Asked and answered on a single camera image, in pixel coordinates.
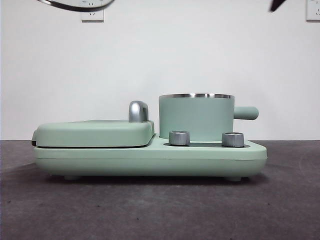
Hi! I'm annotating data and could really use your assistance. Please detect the round glass pot lid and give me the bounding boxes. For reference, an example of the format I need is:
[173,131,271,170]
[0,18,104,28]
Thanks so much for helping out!
[37,0,116,12]

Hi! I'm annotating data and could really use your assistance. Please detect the mint green breakfast machine base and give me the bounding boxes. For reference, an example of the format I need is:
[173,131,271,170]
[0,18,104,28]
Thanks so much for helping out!
[33,132,268,182]

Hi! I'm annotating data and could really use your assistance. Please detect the mint green griddle cover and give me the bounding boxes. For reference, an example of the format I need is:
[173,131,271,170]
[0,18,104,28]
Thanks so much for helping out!
[31,119,155,148]

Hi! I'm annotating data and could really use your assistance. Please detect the mint green steamer pot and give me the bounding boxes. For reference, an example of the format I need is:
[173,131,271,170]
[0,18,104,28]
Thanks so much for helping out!
[158,92,260,141]

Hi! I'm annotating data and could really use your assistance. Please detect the white wall socket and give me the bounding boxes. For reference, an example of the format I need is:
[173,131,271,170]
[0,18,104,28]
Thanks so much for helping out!
[305,0,320,22]
[80,0,105,23]

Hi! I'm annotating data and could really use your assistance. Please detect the silver control knob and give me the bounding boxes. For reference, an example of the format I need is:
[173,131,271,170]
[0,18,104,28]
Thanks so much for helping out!
[221,131,245,148]
[168,130,191,146]

